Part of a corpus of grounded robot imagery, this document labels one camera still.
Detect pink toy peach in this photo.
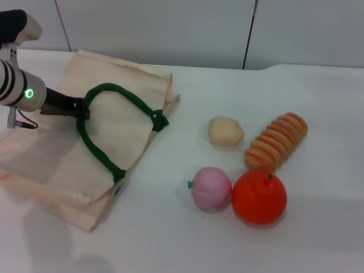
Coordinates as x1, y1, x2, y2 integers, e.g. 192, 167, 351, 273
187, 167, 233, 213

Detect pale egg yolk pastry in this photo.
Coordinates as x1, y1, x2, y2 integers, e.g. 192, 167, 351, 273
208, 115, 245, 148

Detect orange striped spiral bread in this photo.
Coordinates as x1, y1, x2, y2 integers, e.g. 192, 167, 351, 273
243, 111, 309, 172

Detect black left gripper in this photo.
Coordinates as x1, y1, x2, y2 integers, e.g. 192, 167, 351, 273
41, 87, 90, 119

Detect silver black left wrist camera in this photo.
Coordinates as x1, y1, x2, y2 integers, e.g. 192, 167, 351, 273
0, 9, 43, 51

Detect cream canvas handbag green handles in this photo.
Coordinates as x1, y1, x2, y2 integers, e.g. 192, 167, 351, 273
0, 49, 181, 233

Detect orange toy fruit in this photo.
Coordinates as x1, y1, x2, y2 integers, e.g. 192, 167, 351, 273
231, 169, 287, 227

